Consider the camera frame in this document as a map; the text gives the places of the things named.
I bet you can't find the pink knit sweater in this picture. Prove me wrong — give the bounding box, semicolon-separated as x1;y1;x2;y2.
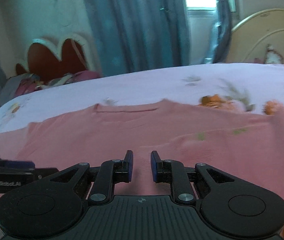
0;99;284;240

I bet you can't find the pile of pink-grey clothes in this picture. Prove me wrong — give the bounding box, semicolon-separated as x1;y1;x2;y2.
0;70;101;107

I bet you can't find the floral white bed sheet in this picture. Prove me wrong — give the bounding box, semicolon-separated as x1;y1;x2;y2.
0;63;284;133

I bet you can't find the red heart-shaped headboard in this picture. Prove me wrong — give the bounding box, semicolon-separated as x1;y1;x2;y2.
15;33;101;81

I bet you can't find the blue-grey left curtain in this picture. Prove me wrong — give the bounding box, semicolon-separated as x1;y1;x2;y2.
84;0;190;76

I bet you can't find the white patterned pillow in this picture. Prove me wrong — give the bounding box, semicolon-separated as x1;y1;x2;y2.
264;44;283;64

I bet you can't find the window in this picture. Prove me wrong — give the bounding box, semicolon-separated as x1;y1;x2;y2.
185;0;217;64

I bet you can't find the cream wooden headboard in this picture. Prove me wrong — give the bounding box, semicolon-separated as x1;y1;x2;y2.
226;9;284;64

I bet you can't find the blue-grey tied right curtain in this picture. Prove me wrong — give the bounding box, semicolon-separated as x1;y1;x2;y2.
202;0;239;64

